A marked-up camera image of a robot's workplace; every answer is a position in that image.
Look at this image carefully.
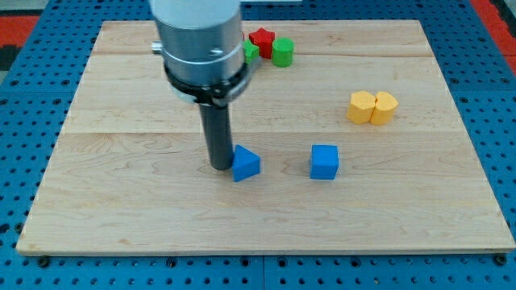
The blue triangle block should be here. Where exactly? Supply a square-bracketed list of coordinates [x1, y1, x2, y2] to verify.
[232, 144, 261, 182]

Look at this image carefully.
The black clamp ring mount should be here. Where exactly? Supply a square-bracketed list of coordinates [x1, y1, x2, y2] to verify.
[164, 64, 251, 107]

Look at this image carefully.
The green star block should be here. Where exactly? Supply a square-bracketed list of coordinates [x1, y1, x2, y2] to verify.
[243, 39, 260, 64]

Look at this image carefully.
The yellow pentagon block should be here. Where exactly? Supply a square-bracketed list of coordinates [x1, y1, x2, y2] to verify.
[346, 91, 376, 124]

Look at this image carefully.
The green cylinder block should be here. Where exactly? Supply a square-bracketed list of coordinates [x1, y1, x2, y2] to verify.
[272, 37, 294, 68]

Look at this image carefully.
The blue cube block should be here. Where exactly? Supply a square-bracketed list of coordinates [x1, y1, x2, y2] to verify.
[310, 144, 339, 180]

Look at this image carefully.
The red star block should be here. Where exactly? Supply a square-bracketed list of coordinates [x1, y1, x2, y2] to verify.
[249, 27, 276, 59]

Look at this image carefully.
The wooden board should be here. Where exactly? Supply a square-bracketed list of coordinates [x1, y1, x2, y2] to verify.
[17, 20, 515, 256]

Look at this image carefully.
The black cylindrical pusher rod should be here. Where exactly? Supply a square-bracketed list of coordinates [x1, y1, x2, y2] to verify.
[199, 105, 234, 171]

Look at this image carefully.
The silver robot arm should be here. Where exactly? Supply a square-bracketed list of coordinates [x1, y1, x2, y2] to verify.
[149, 0, 252, 170]

